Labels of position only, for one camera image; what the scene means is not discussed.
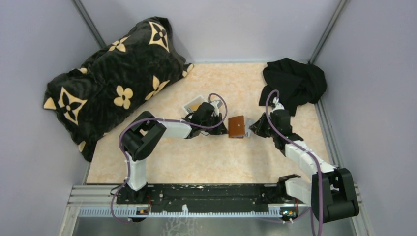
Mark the black floral plush blanket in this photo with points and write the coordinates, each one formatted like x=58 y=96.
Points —
x=112 y=83

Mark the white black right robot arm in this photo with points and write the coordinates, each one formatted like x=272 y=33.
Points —
x=330 y=190

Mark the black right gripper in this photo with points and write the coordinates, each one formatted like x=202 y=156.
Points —
x=257 y=127

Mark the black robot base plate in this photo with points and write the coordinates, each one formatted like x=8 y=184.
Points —
x=217 y=198

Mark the black crumpled cloth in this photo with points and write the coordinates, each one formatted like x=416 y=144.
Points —
x=298 y=83

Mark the aluminium frame rail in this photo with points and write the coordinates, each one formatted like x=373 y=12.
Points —
x=101 y=200

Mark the brown leather card holder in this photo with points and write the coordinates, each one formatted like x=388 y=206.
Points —
x=236 y=127

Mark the white plastic card box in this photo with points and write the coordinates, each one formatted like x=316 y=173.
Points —
x=197 y=100

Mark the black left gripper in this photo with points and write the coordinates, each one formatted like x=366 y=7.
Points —
x=221 y=130

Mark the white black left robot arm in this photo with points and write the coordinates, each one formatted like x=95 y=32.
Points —
x=138 y=140

